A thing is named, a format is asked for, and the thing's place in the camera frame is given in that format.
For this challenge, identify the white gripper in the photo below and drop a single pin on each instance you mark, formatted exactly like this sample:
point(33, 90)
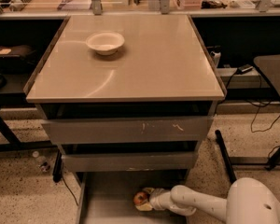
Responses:
point(155, 198)

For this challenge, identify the red apple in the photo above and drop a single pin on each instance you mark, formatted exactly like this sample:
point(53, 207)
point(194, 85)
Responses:
point(140, 198)

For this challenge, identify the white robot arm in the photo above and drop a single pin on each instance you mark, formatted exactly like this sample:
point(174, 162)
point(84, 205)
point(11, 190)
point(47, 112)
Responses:
point(248, 202)

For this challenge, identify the middle grey drawer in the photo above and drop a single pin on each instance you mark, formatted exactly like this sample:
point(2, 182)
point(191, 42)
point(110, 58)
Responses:
point(150, 156)

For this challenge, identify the bottom open grey drawer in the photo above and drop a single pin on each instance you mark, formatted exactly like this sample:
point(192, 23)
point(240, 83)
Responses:
point(107, 197)

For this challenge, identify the top grey drawer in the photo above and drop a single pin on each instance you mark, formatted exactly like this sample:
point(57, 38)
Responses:
point(68, 124)

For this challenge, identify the grey drawer cabinet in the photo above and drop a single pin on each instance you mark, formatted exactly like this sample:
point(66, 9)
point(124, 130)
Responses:
point(163, 59)

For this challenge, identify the black table leg bar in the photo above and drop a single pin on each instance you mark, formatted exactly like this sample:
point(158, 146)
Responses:
point(225, 156)

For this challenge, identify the plastic bottle on floor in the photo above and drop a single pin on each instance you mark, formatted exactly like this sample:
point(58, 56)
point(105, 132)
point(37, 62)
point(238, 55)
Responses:
point(41, 161)

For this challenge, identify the white bowl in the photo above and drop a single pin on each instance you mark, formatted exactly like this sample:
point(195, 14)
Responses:
point(105, 43)

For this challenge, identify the black power adapter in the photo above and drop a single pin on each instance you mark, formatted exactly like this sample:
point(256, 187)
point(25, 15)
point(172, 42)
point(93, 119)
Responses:
point(244, 69)

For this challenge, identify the dark side table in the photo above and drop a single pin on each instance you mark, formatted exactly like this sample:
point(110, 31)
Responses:
point(269, 67)

